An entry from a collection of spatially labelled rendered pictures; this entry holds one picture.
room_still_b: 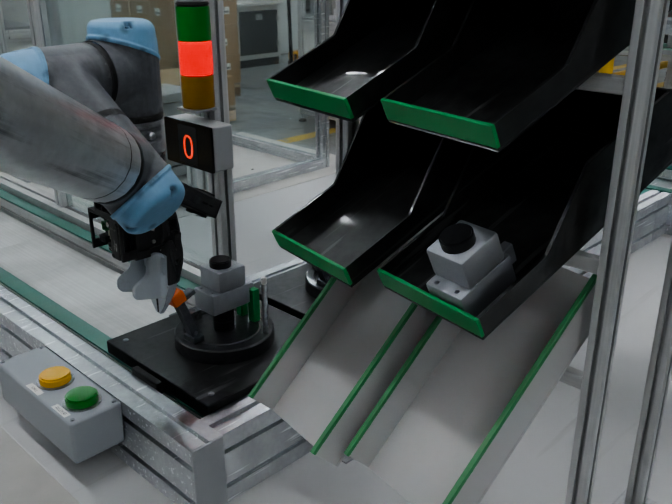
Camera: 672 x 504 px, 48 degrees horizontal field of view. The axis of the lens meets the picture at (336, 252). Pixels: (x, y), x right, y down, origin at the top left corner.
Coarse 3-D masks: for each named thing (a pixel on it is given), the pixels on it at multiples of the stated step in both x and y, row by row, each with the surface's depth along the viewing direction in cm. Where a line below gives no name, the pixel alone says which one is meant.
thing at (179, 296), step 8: (176, 288) 99; (176, 296) 98; (184, 296) 99; (176, 304) 98; (184, 304) 100; (184, 312) 100; (184, 320) 101; (192, 320) 102; (192, 328) 102; (192, 336) 102
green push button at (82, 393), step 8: (72, 392) 95; (80, 392) 95; (88, 392) 95; (96, 392) 95; (72, 400) 93; (80, 400) 93; (88, 400) 93; (96, 400) 94; (72, 408) 93; (80, 408) 93
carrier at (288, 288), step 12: (276, 276) 128; (288, 276) 128; (300, 276) 128; (312, 276) 124; (276, 288) 124; (288, 288) 124; (300, 288) 124; (312, 288) 120; (276, 300) 120; (288, 300) 120; (300, 300) 120; (312, 300) 120; (288, 312) 118; (300, 312) 116
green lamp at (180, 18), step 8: (176, 8) 110; (184, 8) 109; (192, 8) 109; (200, 8) 110; (208, 8) 111; (176, 16) 111; (184, 16) 110; (192, 16) 110; (200, 16) 110; (208, 16) 111; (184, 24) 110; (192, 24) 110; (200, 24) 110; (208, 24) 112; (184, 32) 111; (192, 32) 111; (200, 32) 111; (208, 32) 112; (184, 40) 111; (192, 40) 111; (200, 40) 111; (208, 40) 112
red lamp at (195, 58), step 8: (184, 48) 112; (192, 48) 111; (200, 48) 112; (208, 48) 113; (184, 56) 112; (192, 56) 112; (200, 56) 112; (208, 56) 113; (184, 64) 113; (192, 64) 112; (200, 64) 112; (208, 64) 113; (184, 72) 113; (192, 72) 113; (200, 72) 113; (208, 72) 114
